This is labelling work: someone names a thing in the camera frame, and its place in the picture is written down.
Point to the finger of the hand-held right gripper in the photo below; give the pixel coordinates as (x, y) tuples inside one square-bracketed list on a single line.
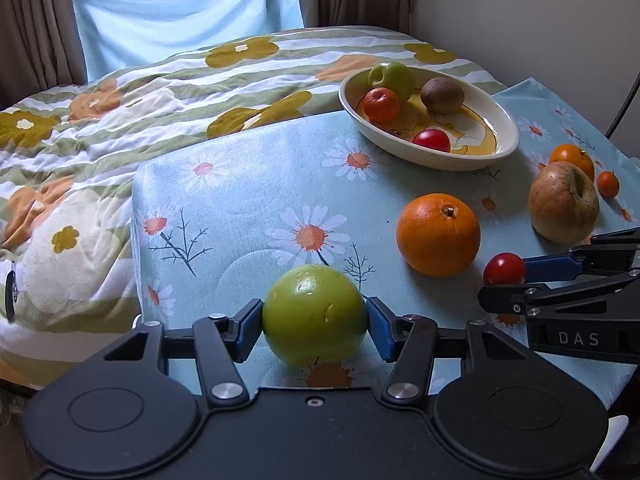
[(547, 267), (505, 297)]

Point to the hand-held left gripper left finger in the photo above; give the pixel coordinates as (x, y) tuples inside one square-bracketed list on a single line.
[(250, 330)]

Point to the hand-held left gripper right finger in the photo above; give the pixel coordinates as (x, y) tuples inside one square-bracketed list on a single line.
[(380, 330)]

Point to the red cherry tomato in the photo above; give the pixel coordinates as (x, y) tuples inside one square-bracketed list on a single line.
[(431, 140), (504, 269)]

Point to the large wrinkled brownish apple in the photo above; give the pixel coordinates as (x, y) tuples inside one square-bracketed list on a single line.
[(563, 205)]

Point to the green apple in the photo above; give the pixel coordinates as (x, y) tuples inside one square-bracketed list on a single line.
[(395, 77), (315, 315)]

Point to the orange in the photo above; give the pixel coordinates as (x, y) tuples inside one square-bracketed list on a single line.
[(438, 234), (570, 156)]

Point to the small orange tomato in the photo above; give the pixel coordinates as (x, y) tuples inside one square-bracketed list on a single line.
[(608, 184)]

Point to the cream ceramic bowl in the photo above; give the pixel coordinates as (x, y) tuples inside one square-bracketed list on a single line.
[(480, 130)]

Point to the brown kiwi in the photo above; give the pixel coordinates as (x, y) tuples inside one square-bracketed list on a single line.
[(442, 95)]

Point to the small tangerine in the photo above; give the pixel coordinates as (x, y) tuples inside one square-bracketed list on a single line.
[(382, 105)]

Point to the blue daisy tablecloth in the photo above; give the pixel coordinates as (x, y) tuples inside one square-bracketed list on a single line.
[(240, 200)]

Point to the dark remote control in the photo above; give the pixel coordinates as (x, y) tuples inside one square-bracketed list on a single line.
[(10, 290)]

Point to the striped floral blanket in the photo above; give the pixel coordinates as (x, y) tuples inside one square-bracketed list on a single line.
[(125, 110)]

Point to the light blue window cloth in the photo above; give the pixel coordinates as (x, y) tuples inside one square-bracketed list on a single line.
[(180, 10)]

